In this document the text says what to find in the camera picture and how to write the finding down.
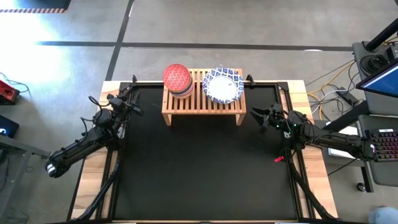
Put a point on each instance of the computer monitor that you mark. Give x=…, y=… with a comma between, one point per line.
x=382, y=81

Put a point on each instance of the person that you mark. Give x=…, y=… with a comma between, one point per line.
x=384, y=216

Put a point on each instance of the dark hazard striped floor mat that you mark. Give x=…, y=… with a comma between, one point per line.
x=31, y=4

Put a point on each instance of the grey computer desk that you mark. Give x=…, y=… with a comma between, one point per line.
x=385, y=174

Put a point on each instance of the black device with blue light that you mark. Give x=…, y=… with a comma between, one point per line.
x=7, y=127

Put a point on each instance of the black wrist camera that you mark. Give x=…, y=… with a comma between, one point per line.
x=288, y=127
x=116, y=102

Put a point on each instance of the grey side desk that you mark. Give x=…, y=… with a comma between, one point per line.
x=18, y=149

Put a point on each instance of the black backlit keyboard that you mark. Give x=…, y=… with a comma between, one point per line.
x=387, y=144

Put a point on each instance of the black desk leg frame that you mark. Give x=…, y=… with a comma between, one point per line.
x=348, y=116

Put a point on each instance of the black frame clamp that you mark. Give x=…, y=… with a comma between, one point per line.
x=134, y=81
x=250, y=79

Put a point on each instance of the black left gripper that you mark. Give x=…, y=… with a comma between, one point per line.
x=124, y=109

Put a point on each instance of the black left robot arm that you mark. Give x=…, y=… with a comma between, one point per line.
x=77, y=146

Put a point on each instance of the black table frame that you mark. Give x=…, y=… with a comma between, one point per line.
x=149, y=83

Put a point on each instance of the red black floor device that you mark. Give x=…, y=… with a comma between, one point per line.
x=7, y=93

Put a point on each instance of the wooden slatted shelf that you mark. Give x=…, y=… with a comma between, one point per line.
x=199, y=105

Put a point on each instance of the black monitor pole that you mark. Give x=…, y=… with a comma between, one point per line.
x=382, y=34

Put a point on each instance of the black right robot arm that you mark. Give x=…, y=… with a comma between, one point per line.
x=335, y=141

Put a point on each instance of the dark table mat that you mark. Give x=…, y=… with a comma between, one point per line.
x=202, y=171

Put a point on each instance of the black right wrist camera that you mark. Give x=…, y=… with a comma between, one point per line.
x=288, y=127

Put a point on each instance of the small red tag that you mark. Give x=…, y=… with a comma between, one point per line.
x=279, y=159

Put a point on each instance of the red white chevron bowl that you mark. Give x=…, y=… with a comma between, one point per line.
x=176, y=77

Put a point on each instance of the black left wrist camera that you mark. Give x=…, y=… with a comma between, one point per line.
x=116, y=102

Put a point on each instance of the desk caster wheel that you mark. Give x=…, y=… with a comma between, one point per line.
x=360, y=187

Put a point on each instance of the black power strip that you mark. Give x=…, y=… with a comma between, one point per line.
x=345, y=96

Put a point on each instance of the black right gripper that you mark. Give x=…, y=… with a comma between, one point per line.
x=278, y=116

